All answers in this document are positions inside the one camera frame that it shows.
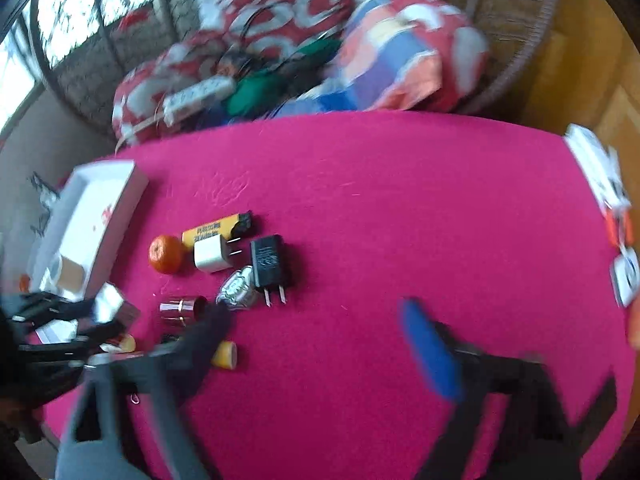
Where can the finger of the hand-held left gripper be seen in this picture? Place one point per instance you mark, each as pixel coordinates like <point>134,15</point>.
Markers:
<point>55,307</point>
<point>85,340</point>

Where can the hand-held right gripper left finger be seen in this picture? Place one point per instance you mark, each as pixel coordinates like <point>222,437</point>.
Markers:
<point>202,337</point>

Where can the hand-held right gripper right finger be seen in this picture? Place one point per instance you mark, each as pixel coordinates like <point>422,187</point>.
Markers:
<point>432,355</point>

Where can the yellow tube with black cap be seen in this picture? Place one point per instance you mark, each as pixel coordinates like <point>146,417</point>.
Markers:
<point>226,355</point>

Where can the silver metal trinket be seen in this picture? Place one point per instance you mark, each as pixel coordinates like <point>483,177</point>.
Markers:
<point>237,290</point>

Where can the white plug charger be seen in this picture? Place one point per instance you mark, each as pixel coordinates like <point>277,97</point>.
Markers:
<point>212,255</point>

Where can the orange mandarin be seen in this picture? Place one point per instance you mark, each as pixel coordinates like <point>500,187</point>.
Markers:
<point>167,255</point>

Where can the black plug charger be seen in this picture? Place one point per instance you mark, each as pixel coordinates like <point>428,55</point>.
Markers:
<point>267,260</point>

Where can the yellow lighter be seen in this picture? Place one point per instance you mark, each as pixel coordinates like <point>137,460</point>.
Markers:
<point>210,230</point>

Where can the white shallow box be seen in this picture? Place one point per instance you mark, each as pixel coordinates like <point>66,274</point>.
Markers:
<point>85,200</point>

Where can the red metallic tube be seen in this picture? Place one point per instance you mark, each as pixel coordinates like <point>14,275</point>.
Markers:
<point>182,310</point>

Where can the small yellow object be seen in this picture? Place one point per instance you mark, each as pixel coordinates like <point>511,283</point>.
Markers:
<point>120,345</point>

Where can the pink tablecloth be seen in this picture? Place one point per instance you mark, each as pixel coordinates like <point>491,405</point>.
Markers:
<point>400,210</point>

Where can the peach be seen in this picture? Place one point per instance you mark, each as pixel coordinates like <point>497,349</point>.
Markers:
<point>635,325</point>

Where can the white square tag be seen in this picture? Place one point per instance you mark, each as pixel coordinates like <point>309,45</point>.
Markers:
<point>626,277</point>

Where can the large red white seat cushion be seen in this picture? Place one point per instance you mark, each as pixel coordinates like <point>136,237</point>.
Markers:
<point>145,87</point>

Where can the white power strip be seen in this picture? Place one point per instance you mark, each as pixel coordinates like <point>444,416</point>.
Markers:
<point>200,97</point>

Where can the green cloth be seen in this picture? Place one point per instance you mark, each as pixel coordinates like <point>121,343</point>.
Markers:
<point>250,92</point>

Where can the plaid pillow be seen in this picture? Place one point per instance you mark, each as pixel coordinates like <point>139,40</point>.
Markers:
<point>390,60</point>

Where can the window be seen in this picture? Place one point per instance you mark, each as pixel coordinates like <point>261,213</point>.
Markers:
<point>65,5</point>

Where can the square red white cushion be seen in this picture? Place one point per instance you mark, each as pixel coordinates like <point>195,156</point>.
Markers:
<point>280,10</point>

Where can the wicker hanging chair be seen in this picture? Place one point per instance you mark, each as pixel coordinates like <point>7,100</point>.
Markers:
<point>510,20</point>

